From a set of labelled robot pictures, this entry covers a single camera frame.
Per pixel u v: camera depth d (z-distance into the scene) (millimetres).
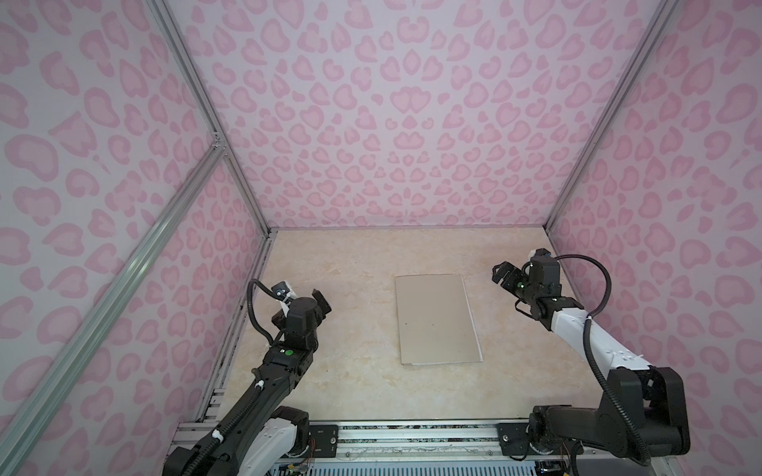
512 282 783
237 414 466
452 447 728
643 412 409
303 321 606
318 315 652
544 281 655
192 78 783
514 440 731
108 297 559
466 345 892
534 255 796
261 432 484
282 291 692
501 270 810
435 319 932
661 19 700
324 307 769
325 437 734
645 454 387
